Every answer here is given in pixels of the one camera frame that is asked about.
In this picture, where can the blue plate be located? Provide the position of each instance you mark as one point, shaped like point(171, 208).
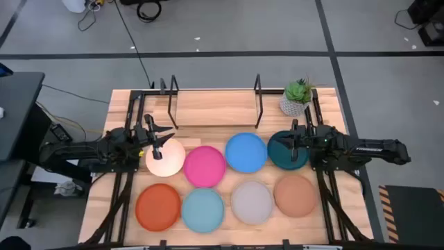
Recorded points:
point(246, 152)

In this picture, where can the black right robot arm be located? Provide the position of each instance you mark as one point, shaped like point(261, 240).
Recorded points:
point(367, 149)

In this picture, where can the black desk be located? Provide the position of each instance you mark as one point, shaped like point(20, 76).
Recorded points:
point(17, 104)

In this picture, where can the terracotta plate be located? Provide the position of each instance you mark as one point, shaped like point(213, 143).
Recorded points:
point(295, 196)

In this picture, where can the white container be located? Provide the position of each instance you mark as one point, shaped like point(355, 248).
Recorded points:
point(74, 5)

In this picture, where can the black equipment stand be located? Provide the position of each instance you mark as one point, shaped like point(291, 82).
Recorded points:
point(430, 21)

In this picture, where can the dark teal plate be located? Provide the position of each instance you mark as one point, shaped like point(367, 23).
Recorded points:
point(282, 159)

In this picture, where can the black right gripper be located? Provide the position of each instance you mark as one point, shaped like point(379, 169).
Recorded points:
point(302, 139)

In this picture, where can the orange plate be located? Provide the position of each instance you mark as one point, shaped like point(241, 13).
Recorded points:
point(157, 207)

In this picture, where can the light grey plate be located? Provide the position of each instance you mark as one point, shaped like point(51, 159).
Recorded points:
point(252, 202)

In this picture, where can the pink plate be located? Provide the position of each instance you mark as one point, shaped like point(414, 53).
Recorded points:
point(204, 166)

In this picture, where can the light blue-green plate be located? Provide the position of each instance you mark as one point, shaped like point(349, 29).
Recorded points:
point(203, 210)

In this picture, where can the black power supply box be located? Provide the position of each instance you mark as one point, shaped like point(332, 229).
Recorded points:
point(60, 132)

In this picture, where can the succulent in white patterned pot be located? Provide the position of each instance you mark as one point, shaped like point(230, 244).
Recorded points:
point(295, 99)

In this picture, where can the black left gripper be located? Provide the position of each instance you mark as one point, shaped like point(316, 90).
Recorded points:
point(147, 137)

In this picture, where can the black metal rig frame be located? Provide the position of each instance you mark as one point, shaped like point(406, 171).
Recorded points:
point(123, 208)

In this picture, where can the pale peach plate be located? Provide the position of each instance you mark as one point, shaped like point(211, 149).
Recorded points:
point(171, 161)

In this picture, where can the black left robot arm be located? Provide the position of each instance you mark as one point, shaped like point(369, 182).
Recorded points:
point(86, 152)

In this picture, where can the black mat with hazard stripes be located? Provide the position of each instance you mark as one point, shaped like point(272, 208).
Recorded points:
point(416, 215)

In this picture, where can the black metal rack frame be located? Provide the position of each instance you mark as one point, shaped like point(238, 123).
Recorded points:
point(215, 107)

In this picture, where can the crumpled white cloth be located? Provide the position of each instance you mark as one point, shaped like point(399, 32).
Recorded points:
point(67, 188)

